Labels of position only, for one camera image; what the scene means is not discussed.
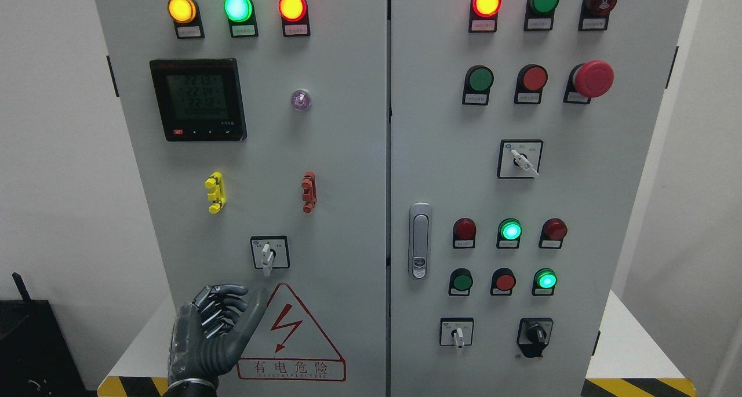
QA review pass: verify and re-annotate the grey right cabinet door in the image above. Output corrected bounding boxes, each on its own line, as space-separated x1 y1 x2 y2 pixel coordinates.
389 0 688 396

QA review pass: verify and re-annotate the grey black robotic hand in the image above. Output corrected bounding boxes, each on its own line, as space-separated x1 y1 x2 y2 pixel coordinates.
168 284 268 389

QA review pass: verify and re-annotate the clear white lamp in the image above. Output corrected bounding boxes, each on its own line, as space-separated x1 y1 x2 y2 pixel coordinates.
291 88 312 112

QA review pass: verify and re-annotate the yellow terminal connector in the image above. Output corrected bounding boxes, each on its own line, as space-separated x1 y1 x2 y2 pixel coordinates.
204 172 226 214

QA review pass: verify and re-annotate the grey cabinet door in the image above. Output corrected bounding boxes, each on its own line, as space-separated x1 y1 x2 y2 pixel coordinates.
389 0 688 396
95 0 387 396

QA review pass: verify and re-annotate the red electric hazard warning sticker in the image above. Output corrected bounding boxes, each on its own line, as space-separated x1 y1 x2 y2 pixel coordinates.
238 283 345 381

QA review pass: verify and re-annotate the green push button lower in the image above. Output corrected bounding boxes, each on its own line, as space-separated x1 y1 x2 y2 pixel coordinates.
448 268 474 296

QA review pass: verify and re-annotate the black box with antenna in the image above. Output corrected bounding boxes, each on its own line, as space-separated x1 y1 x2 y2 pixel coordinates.
1 272 87 396

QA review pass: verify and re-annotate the white platform with hazard stripes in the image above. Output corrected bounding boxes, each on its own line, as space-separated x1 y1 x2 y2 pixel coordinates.
96 293 697 396

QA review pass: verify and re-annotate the green indicator top right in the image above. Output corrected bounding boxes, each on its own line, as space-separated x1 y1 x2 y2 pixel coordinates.
523 0 559 31

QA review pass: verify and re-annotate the red push button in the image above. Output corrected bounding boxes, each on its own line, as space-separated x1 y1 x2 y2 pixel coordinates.
514 64 548 105
490 268 517 296

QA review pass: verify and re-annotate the yellow indicator light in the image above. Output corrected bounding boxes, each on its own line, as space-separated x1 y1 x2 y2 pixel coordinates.
168 0 205 39

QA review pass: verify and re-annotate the red lit indicator right door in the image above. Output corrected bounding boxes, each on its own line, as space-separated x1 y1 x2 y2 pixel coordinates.
468 0 503 34

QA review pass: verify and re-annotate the green indicator light top left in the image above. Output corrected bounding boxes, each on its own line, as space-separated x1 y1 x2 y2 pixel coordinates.
223 0 258 38

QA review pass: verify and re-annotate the white selector switch upper right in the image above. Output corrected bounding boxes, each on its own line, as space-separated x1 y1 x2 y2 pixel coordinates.
497 139 544 179

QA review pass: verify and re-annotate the green push button upper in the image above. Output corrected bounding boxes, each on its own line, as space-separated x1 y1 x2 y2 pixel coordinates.
461 64 494 106

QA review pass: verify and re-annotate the dark red indicator left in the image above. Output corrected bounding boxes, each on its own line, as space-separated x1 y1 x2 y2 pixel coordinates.
452 217 477 249

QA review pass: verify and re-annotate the white selector switch lower right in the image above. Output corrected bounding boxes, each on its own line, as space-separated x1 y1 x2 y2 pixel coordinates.
438 317 474 349

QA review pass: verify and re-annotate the red indicator light top left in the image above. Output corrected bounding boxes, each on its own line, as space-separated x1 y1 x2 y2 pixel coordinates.
278 0 311 37

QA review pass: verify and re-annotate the black rotary knob switch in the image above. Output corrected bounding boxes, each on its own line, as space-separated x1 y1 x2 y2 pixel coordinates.
517 318 554 358

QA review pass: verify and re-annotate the red terminal connector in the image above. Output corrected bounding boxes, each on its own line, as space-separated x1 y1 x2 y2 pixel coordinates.
300 172 318 214

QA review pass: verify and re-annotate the dark red indicator right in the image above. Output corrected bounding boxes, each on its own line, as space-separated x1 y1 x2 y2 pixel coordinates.
540 218 568 249

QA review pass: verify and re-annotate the lit green indicator middle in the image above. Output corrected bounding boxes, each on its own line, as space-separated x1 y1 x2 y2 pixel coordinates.
496 218 522 249

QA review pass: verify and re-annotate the dark red buzzer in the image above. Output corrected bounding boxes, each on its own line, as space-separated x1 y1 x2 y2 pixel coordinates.
578 0 617 31

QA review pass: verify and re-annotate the red emergency stop mushroom button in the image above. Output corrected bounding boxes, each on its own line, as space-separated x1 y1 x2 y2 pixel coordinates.
563 60 614 105

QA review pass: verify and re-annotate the dark red indicator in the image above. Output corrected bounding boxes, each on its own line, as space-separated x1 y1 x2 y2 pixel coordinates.
452 217 477 249
540 218 568 249

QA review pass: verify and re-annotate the grey left cabinet door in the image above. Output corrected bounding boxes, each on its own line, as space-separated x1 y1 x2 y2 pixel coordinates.
95 0 387 396

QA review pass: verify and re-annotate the white rotary selector switch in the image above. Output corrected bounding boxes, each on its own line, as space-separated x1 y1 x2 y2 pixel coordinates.
250 235 290 278

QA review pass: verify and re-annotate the black digital power meter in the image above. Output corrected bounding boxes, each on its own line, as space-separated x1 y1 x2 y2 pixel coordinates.
149 58 248 143

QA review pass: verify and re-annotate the red push button lower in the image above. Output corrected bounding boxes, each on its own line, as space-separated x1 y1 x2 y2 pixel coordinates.
490 268 517 296

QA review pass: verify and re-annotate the silver cabinet door handle lock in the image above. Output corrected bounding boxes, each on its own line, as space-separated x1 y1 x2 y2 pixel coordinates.
408 202 432 280

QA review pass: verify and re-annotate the red push button upper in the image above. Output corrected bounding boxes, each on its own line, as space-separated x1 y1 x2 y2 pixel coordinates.
514 64 548 105

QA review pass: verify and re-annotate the green push button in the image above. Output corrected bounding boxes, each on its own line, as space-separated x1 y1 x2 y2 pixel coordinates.
461 64 494 106
448 268 474 296

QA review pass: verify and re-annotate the lit green button lower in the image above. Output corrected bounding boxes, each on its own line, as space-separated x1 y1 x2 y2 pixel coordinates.
531 268 558 296

